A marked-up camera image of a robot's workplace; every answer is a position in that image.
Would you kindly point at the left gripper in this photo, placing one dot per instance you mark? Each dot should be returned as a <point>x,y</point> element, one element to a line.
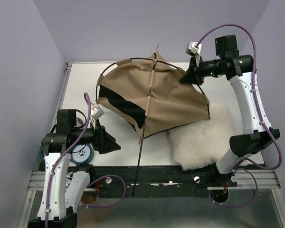
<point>105,142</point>

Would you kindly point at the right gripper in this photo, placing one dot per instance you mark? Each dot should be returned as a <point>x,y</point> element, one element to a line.
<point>193,75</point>

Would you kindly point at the beige pet tent fabric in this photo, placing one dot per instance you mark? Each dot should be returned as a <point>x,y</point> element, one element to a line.
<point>152,97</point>

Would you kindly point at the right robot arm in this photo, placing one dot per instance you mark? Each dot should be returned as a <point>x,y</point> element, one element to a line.
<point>258,133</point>

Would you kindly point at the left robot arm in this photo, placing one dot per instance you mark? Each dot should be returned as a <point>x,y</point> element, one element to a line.
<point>64,187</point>

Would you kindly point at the steel pet bowl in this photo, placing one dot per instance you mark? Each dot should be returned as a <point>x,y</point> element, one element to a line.
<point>79,123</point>

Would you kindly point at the teal double bowl stand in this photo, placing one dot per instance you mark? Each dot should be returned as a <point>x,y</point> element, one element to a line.
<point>82,154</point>

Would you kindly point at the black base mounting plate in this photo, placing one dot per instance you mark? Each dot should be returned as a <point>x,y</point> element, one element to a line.
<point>168,181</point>

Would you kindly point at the white fluffy pillow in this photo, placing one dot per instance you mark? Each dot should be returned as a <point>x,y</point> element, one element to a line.
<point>200,144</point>

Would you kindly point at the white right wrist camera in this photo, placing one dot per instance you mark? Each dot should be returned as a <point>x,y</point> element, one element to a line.
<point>193,48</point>

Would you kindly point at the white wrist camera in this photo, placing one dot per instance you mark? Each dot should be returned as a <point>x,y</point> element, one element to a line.
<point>96,113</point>
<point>193,48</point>

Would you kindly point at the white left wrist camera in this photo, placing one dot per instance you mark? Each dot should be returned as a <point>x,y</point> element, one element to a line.
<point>96,113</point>

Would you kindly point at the aluminium rail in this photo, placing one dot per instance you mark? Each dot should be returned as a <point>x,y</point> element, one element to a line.
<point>242,180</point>

